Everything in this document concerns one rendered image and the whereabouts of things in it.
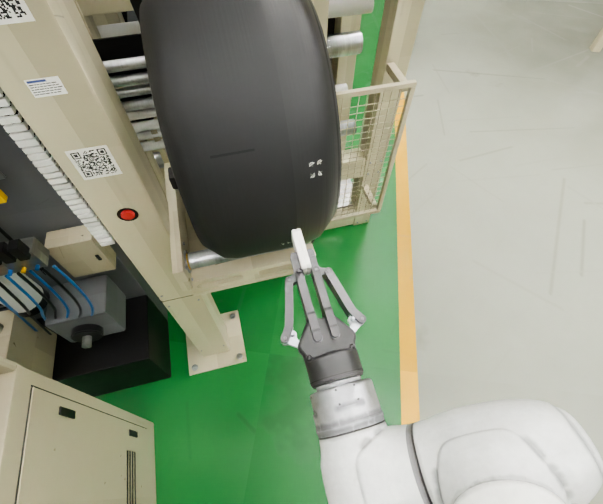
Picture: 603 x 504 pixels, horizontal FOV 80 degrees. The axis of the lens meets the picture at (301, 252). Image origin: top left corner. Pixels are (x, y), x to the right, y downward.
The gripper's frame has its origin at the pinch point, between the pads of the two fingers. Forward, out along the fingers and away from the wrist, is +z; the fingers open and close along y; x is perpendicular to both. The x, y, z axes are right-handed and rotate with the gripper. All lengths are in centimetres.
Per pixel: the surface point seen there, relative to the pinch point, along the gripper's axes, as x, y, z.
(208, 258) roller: 35.2, 18.7, 19.3
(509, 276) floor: 128, -125, 15
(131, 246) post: 34, 37, 27
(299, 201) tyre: 2.8, -2.7, 10.9
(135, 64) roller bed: 16, 27, 70
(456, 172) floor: 140, -136, 92
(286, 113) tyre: -10.0, -2.3, 19.1
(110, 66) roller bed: 15, 33, 71
